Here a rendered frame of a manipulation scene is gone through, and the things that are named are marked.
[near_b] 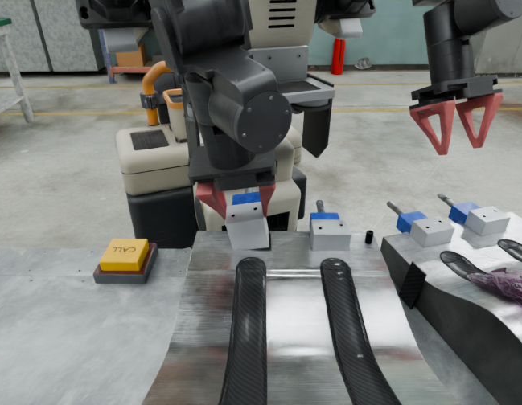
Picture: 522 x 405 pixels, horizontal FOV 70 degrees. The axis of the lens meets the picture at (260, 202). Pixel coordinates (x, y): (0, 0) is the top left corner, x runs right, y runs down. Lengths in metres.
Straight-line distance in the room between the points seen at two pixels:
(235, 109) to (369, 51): 5.71
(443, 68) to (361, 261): 0.29
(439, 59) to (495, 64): 5.64
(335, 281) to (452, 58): 0.35
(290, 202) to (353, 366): 0.51
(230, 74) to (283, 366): 0.27
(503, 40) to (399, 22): 1.35
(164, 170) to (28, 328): 0.57
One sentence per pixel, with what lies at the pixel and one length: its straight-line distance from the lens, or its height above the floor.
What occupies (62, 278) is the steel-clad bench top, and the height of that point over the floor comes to 0.80.
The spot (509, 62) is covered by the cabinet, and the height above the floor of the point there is 0.22.
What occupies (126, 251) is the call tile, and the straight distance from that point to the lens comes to 0.63.
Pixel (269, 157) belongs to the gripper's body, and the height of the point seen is 1.03.
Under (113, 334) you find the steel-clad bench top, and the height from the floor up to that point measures 0.80.
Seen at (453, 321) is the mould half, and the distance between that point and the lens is 0.55.
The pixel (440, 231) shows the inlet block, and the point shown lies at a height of 0.88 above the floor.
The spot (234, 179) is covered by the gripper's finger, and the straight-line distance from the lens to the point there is 0.43.
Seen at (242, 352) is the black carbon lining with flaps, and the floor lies 0.88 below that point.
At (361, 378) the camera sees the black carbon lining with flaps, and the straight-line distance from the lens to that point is 0.40.
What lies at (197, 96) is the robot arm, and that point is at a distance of 0.39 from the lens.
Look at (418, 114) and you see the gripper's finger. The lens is 0.60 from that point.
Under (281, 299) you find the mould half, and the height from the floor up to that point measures 0.89.
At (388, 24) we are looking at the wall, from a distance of 6.03.
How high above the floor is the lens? 1.21
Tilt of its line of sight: 31 degrees down
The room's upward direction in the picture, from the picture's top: straight up
